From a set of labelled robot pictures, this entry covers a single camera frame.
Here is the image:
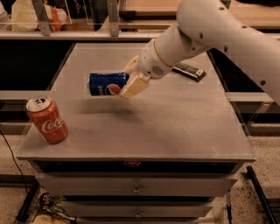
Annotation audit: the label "lower grey drawer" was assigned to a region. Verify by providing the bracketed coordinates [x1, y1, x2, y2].
[61, 201, 213, 218]

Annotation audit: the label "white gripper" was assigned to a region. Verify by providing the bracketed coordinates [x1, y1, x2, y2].
[119, 39, 172, 99]

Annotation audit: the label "black cable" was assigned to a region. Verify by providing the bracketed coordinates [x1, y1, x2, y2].
[0, 129, 30, 195]

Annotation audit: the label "upper grey drawer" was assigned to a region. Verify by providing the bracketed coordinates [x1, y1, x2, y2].
[36, 173, 237, 197]

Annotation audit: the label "white plastic bag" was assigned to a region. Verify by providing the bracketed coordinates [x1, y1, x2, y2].
[11, 0, 68, 32]

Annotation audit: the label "red object inside cabinet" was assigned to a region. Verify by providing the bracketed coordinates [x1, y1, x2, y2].
[123, 161, 141, 167]

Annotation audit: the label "snack bags on floor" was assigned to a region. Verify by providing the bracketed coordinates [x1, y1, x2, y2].
[31, 192, 77, 224]

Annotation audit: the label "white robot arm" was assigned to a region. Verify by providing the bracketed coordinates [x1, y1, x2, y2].
[120, 0, 280, 104]

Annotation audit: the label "black snack bar wrapper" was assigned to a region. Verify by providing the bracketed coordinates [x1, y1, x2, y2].
[172, 63, 207, 82]

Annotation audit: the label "blue pepsi can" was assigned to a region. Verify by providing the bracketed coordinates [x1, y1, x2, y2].
[87, 73, 129, 96]

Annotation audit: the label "grey drawer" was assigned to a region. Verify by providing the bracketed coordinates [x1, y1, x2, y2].
[36, 173, 237, 197]
[61, 201, 213, 218]

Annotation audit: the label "red coke can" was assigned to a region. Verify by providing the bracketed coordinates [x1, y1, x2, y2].
[26, 95, 68, 144]

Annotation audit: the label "grey drawer cabinet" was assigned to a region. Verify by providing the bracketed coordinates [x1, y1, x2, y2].
[18, 43, 255, 224]

